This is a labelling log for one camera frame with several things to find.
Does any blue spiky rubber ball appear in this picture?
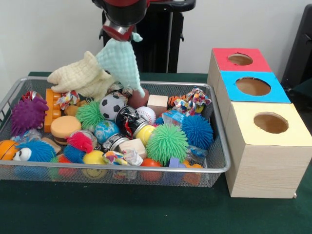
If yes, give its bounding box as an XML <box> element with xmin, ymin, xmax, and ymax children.
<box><xmin>180</xmin><ymin>114</ymin><xmax>215</xmax><ymax>150</ymax></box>

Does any purple spiky rubber ball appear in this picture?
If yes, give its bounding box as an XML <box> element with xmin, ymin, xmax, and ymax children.
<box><xmin>10</xmin><ymin>97</ymin><xmax>49</xmax><ymax>137</ymax></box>

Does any black upright panel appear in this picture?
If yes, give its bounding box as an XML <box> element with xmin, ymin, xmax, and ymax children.
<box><xmin>280</xmin><ymin>4</ymin><xmax>312</xmax><ymax>86</ymax></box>

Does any black and white soccer ball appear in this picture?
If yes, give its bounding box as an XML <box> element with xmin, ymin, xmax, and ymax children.
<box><xmin>99</xmin><ymin>94</ymin><xmax>125</xmax><ymax>120</ymax></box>

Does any cream knitted cloth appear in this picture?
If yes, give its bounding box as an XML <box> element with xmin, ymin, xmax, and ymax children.
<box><xmin>47</xmin><ymin>51</ymin><xmax>115</xmax><ymax>102</ymax></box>

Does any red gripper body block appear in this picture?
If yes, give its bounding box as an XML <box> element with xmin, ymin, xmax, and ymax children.
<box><xmin>102</xmin><ymin>24</ymin><xmax>136</xmax><ymax>41</ymax></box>

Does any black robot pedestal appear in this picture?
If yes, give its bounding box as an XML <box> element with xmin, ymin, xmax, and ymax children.
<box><xmin>98</xmin><ymin>0</ymin><xmax>197</xmax><ymax>73</ymax></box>

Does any mint knitted cloth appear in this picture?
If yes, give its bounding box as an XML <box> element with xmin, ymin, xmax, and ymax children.
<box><xmin>95</xmin><ymin>31</ymin><xmax>146</xmax><ymax>98</ymax></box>

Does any pink spiky rubber ball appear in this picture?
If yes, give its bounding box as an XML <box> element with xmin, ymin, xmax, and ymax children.
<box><xmin>66</xmin><ymin>133</ymin><xmax>95</xmax><ymax>154</ymax></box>

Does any orange toy burger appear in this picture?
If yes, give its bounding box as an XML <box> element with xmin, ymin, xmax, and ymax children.
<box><xmin>50</xmin><ymin>116</ymin><xmax>82</xmax><ymax>146</ymax></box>

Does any dark green tablecloth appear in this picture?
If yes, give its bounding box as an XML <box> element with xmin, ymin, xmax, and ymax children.
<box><xmin>0</xmin><ymin>71</ymin><xmax>312</xmax><ymax>234</ymax></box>
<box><xmin>289</xmin><ymin>77</ymin><xmax>312</xmax><ymax>98</ymax></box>

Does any wooden three-hole box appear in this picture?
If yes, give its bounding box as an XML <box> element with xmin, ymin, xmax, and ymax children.
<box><xmin>206</xmin><ymin>47</ymin><xmax>312</xmax><ymax>198</ymax></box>

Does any multicolour knotted rope toy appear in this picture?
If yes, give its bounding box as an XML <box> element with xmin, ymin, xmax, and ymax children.
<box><xmin>180</xmin><ymin>87</ymin><xmax>212</xmax><ymax>116</ymax></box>

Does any clear mesh toy bin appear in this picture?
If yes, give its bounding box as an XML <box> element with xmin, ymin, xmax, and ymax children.
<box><xmin>0</xmin><ymin>76</ymin><xmax>232</xmax><ymax>188</ymax></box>

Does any orange basketball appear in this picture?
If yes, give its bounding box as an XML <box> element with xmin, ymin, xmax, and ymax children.
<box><xmin>0</xmin><ymin>140</ymin><xmax>20</xmax><ymax>161</ymax></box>

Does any small green spiky ball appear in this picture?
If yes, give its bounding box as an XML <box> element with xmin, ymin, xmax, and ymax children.
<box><xmin>75</xmin><ymin>101</ymin><xmax>106</xmax><ymax>130</ymax></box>

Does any green spiky rubber ball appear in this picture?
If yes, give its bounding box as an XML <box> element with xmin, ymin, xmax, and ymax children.
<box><xmin>145</xmin><ymin>123</ymin><xmax>190</xmax><ymax>166</ymax></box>

